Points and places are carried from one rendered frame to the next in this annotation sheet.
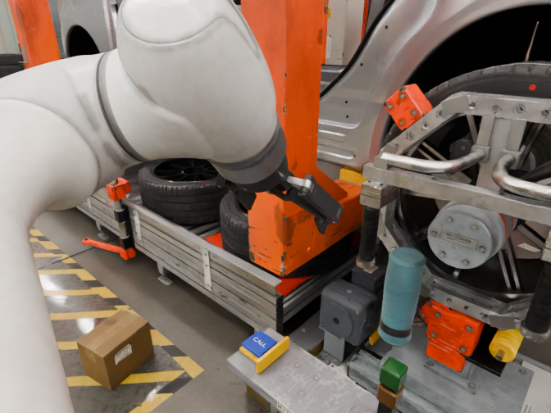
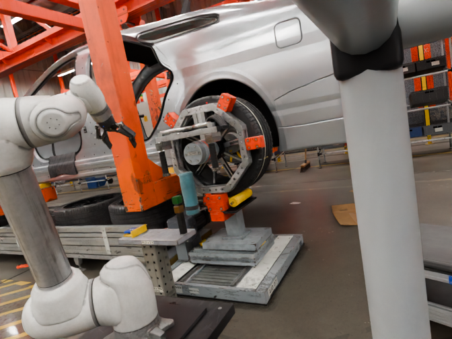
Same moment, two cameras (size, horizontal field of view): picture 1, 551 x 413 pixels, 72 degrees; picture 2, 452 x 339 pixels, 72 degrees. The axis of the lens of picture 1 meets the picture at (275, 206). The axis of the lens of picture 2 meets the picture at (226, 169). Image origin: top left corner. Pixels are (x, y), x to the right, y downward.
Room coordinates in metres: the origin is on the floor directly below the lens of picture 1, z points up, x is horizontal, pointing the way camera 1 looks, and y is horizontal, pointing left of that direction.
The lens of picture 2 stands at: (-1.10, -0.12, 0.95)
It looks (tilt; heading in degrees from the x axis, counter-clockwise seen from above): 7 degrees down; 346
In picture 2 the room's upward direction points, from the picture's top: 10 degrees counter-clockwise
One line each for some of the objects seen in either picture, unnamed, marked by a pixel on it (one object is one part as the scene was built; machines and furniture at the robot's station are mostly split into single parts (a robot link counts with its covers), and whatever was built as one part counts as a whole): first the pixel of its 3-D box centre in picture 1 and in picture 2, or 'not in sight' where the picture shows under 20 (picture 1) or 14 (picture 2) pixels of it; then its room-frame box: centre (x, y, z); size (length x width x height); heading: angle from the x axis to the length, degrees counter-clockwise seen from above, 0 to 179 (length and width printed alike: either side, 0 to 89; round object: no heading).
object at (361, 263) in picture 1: (368, 234); (163, 163); (0.75, -0.21, 0.83); 0.04 x 0.04 x 0.16
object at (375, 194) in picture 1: (380, 189); (163, 145); (0.77, -0.23, 0.93); 0.09 x 0.05 x 0.05; 138
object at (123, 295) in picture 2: not in sight; (125, 289); (-0.02, 0.04, 0.48); 0.18 x 0.16 x 0.22; 88
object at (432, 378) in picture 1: (462, 343); (234, 221); (0.94, -0.61, 0.32); 0.40 x 0.30 x 0.28; 48
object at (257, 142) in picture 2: not in sight; (254, 142); (0.60, -0.73, 0.85); 0.09 x 0.08 x 0.07; 48
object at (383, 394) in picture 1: (389, 392); (178, 208); (0.53, -0.23, 0.59); 0.04 x 0.04 x 0.04; 48
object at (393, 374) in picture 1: (393, 374); (177, 199); (0.53, -0.23, 0.64); 0.04 x 0.04 x 0.04; 48
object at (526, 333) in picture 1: (545, 298); (213, 156); (0.52, -0.46, 0.83); 0.04 x 0.04 x 0.16
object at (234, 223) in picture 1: (287, 221); (149, 209); (1.69, -0.06, 0.39); 0.66 x 0.66 x 0.24
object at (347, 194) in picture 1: (338, 188); (167, 174); (1.38, -0.25, 0.69); 0.52 x 0.17 x 0.35; 138
